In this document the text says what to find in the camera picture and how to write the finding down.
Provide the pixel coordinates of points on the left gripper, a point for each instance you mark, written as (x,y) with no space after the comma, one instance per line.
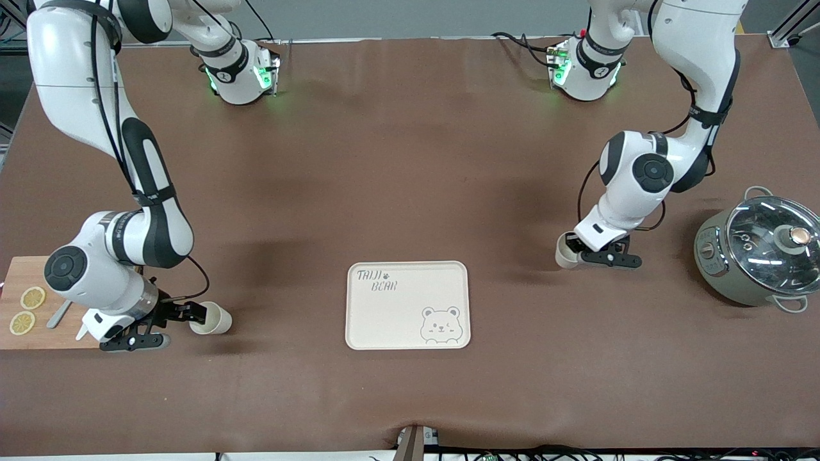
(574,245)

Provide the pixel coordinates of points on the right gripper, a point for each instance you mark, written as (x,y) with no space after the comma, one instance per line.
(168,311)

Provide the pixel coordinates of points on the white IKEA cup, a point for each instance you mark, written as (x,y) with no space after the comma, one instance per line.
(218,320)
(564,259)

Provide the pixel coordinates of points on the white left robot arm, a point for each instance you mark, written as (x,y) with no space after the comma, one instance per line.
(698,51)

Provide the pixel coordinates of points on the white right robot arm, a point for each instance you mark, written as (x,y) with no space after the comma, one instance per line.
(77,96)

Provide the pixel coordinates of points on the cream bear print tray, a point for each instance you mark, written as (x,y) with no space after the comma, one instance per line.
(403,307)

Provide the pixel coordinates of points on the white plastic knife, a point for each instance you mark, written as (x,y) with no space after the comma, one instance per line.
(82,331)

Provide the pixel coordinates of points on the grey plastic knife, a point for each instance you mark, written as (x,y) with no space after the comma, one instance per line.
(57,315)

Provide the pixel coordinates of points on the grey-green cooking pot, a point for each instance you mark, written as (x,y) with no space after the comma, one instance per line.
(716,272)

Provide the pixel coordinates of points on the yellow lemon slice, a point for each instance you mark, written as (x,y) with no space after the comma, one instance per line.
(22,323)
(33,298)

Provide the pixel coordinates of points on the bamboo cutting board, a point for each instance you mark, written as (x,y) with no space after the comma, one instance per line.
(19,275)

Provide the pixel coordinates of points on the glass pot lid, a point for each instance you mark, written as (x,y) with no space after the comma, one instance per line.
(756,256)

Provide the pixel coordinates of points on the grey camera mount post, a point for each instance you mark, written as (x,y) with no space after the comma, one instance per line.
(415,443)

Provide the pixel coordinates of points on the aluminium frame profile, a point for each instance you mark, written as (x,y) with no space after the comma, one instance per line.
(794,22)

